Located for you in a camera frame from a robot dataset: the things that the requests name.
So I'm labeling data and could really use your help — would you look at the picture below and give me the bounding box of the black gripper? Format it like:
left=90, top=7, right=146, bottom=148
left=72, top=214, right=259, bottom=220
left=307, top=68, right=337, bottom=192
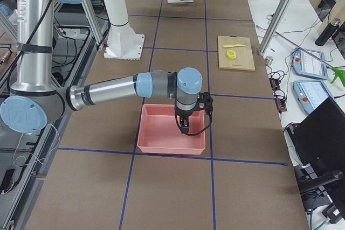
left=175, top=110, right=196, bottom=135

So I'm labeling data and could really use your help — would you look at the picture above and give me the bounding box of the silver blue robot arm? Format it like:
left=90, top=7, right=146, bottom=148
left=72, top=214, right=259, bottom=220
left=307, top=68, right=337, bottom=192
left=1, top=0, right=202, bottom=134

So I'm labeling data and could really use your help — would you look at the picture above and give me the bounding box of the black water bottle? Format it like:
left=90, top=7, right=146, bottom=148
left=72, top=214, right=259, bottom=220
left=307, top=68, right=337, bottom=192
left=315, top=18, right=341, bottom=46

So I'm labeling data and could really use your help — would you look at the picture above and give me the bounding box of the pink plastic bin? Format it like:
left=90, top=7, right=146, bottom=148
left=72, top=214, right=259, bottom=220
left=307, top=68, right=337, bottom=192
left=137, top=104, right=206, bottom=155

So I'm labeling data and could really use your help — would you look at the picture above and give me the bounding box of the yellow plastic lemon half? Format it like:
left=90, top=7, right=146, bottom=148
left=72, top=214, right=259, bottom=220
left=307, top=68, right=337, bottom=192
left=226, top=50, right=237, bottom=60

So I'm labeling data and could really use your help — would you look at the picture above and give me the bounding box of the wooden cutting board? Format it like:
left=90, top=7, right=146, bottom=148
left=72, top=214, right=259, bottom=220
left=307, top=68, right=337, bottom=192
left=218, top=36, right=255, bottom=71

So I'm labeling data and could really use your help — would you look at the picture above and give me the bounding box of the yellow plastic knife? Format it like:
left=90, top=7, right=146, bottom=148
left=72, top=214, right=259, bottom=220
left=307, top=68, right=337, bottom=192
left=223, top=44, right=246, bottom=48

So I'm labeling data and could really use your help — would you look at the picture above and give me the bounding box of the small silver metal cylinder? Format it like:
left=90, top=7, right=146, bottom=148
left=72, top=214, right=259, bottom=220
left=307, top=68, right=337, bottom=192
left=265, top=56, right=273, bottom=66

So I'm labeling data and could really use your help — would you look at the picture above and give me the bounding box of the near blue teach pendant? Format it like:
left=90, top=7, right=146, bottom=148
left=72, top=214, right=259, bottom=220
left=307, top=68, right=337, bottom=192
left=292, top=80, right=333, bottom=114

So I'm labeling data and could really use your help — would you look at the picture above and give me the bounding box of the blue teach pendant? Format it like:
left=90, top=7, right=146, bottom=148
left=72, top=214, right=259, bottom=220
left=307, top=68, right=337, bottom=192
left=292, top=48, right=328, bottom=80
left=292, top=80, right=333, bottom=114

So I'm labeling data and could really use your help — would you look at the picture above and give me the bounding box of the far blue teach pendant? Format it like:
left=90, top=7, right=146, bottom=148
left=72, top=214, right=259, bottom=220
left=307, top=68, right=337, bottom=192
left=292, top=48, right=328, bottom=80

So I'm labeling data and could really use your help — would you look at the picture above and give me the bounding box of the black monitor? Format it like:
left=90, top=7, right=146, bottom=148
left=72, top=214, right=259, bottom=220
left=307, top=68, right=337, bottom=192
left=287, top=97, right=344, bottom=216

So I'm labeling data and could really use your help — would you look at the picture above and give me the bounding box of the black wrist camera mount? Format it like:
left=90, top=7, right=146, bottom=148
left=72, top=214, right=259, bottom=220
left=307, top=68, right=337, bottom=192
left=197, top=92, right=213, bottom=117

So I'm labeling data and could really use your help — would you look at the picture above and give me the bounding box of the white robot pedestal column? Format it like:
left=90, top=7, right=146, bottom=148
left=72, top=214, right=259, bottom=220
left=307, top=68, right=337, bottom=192
left=104, top=0, right=145, bottom=60

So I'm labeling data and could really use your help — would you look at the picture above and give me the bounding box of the aluminium frame post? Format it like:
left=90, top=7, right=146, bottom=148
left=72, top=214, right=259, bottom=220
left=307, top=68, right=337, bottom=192
left=258, top=0, right=291, bottom=56

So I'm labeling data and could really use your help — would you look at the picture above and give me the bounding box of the green handled reacher grabber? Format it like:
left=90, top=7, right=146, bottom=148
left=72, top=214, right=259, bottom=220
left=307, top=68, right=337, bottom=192
left=275, top=31, right=345, bottom=87

